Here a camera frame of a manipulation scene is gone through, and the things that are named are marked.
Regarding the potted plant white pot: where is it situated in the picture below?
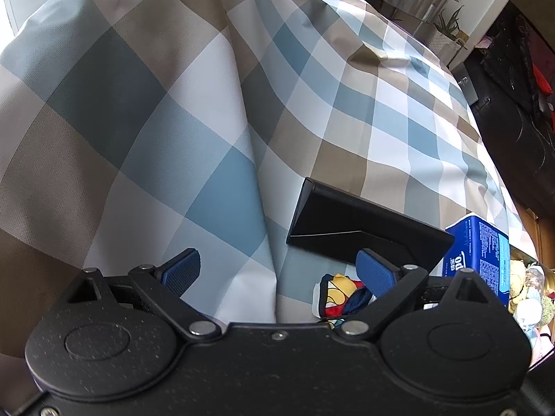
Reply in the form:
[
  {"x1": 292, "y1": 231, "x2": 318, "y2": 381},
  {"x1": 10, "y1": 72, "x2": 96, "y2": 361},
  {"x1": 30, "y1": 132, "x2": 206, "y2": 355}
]
[{"x1": 427, "y1": 5, "x2": 469, "y2": 59}]

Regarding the cartoon printed cloth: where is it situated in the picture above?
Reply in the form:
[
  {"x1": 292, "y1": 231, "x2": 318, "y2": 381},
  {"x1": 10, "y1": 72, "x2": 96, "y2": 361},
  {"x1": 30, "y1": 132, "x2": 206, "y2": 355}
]
[{"x1": 313, "y1": 272, "x2": 379, "y2": 329}]

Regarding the checked tablecloth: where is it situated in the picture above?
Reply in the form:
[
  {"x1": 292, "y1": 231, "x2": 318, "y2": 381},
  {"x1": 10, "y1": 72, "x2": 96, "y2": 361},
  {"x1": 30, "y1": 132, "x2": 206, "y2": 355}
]
[{"x1": 0, "y1": 0, "x2": 538, "y2": 356}]

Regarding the gold metal tray teal rim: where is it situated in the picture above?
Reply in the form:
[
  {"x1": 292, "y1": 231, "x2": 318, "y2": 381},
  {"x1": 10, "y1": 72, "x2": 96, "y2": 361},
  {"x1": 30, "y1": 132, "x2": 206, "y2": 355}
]
[{"x1": 507, "y1": 246, "x2": 555, "y2": 358}]

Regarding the grey leaning panel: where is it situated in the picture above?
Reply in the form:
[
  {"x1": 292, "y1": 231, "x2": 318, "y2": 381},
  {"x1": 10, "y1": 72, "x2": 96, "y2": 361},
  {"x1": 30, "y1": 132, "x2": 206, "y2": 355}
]
[{"x1": 453, "y1": 64, "x2": 480, "y2": 105}]

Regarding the black leather sofa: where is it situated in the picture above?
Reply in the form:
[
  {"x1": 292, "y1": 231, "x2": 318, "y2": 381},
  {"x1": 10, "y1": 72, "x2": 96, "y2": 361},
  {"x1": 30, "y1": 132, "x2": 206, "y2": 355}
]
[{"x1": 451, "y1": 0, "x2": 555, "y2": 219}]

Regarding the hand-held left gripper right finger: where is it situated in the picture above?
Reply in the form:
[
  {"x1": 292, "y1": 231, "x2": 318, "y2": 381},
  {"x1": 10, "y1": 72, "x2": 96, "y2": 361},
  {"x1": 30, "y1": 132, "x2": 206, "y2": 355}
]
[{"x1": 337, "y1": 249, "x2": 512, "y2": 341}]

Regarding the black triangular case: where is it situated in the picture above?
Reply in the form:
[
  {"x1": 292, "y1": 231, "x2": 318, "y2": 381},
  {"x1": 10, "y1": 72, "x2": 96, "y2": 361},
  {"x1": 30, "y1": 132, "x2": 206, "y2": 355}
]
[{"x1": 285, "y1": 177, "x2": 455, "y2": 276}]

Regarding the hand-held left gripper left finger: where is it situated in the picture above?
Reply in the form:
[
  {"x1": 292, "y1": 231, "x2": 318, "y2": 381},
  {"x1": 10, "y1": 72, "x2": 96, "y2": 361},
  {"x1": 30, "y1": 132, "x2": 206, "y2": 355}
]
[{"x1": 52, "y1": 248, "x2": 223, "y2": 342}]

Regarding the large blue tissue pack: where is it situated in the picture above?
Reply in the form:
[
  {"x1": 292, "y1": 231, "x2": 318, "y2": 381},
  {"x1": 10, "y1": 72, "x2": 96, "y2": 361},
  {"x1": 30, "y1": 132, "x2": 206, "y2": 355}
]
[{"x1": 443, "y1": 213, "x2": 513, "y2": 309}]

